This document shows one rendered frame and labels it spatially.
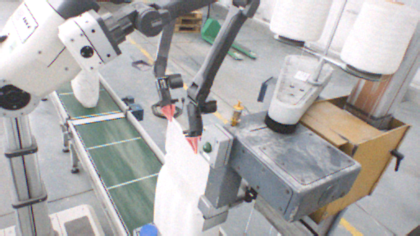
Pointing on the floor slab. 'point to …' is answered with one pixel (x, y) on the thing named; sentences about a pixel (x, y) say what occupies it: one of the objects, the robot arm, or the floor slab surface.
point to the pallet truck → (211, 29)
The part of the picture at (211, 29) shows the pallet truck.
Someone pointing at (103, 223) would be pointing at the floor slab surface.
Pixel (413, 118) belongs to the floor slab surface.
